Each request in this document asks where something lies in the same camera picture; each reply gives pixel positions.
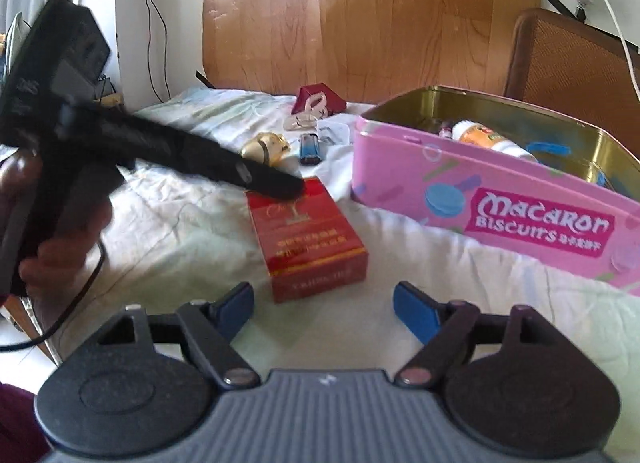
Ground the gold round trinket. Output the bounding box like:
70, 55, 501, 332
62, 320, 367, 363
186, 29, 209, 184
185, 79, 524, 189
240, 130, 292, 166

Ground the white cable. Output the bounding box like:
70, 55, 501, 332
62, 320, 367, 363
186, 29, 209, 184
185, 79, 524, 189
542, 0, 640, 99

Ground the wooden headboard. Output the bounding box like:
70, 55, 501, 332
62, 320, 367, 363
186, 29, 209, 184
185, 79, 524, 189
201, 0, 543, 106

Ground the thin black wall cable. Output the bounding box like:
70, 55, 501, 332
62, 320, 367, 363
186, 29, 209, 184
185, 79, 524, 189
135, 0, 168, 104

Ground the gold metal tin box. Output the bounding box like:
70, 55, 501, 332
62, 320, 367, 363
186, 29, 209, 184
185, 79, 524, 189
350, 84, 640, 299

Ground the black strap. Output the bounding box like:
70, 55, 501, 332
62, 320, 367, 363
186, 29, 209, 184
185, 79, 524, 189
542, 0, 588, 21

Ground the white bottle with orange label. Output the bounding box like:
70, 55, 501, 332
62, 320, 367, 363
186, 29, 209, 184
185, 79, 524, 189
450, 120, 538, 164

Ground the pale bed sheet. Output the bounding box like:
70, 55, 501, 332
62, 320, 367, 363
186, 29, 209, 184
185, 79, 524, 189
50, 86, 640, 394

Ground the blue lighter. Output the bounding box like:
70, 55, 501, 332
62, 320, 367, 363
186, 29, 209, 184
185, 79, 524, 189
300, 133, 322, 165

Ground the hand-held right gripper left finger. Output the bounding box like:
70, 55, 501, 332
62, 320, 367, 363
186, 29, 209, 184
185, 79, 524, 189
97, 282, 261, 390

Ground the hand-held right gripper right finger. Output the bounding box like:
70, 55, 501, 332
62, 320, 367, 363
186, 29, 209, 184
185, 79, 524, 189
393, 282, 548, 388

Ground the brown woven chair cushion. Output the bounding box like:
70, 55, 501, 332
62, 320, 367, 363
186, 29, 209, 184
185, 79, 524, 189
502, 7, 640, 109

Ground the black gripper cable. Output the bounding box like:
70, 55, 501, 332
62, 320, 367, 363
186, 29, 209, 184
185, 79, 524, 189
0, 238, 108, 351

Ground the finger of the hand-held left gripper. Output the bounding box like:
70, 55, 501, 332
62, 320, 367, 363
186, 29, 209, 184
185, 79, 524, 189
57, 103, 306, 200

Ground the person's dark red clothing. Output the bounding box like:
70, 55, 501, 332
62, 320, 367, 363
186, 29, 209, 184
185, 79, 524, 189
0, 383, 56, 463

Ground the dark red small box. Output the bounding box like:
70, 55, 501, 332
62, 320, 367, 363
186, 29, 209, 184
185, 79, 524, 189
291, 84, 347, 116

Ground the red cigarette box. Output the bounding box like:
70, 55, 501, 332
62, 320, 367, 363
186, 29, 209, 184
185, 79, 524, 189
245, 176, 371, 304

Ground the person's left hand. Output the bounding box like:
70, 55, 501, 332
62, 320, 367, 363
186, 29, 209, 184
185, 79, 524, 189
0, 146, 115, 291

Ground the clear plastic wrapper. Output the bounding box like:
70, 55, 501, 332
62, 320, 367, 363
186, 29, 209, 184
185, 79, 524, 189
317, 116, 358, 146

